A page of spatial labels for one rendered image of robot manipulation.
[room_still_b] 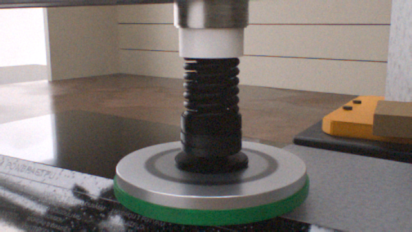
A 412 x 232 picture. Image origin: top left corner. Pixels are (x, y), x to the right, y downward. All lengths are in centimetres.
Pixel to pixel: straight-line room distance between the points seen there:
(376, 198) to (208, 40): 27
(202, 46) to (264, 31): 705
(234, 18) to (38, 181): 39
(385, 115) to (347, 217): 60
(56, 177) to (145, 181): 24
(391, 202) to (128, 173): 30
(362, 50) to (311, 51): 75
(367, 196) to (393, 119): 53
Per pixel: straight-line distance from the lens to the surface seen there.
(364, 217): 53
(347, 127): 124
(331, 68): 705
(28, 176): 73
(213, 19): 47
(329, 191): 60
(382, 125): 111
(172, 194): 44
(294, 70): 730
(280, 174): 50
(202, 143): 49
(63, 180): 68
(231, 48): 48
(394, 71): 143
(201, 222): 44
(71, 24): 899
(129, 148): 78
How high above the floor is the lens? 103
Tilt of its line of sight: 12 degrees down
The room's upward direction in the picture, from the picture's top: straight up
